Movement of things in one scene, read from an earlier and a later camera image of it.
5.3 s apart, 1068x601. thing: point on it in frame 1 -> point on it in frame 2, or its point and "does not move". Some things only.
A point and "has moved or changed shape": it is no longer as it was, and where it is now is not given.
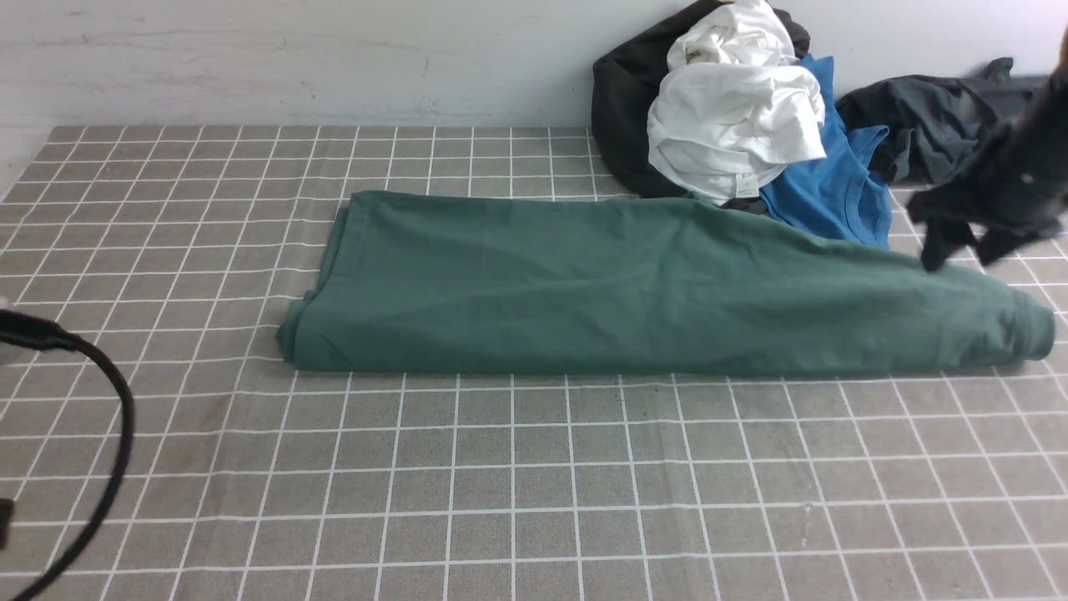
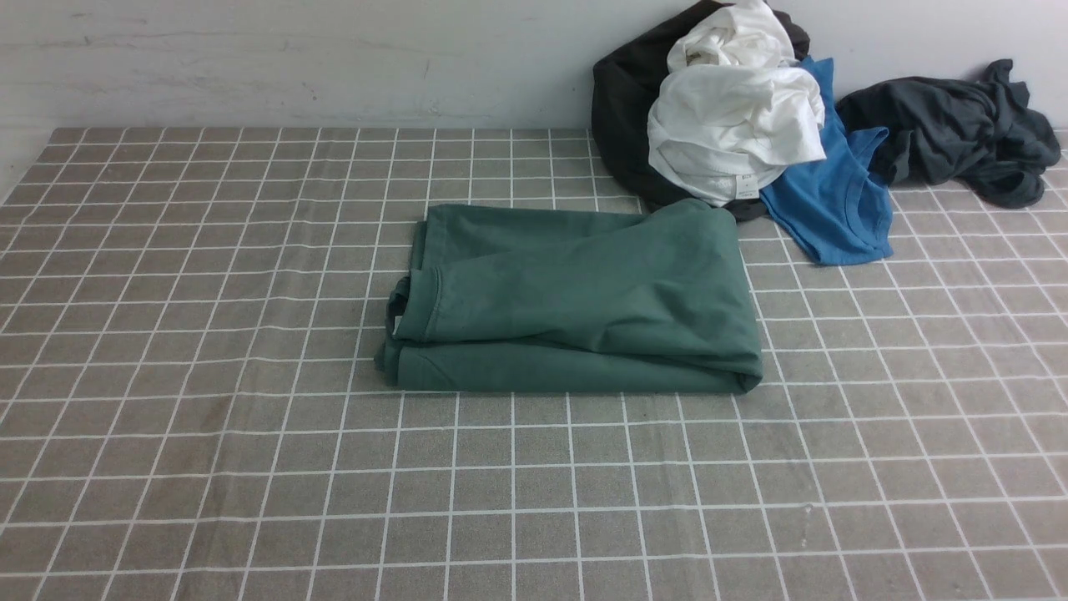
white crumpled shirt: [736, 106] does not move
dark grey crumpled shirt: [936, 124] does not move
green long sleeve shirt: [460, 283] has moved or changed shape
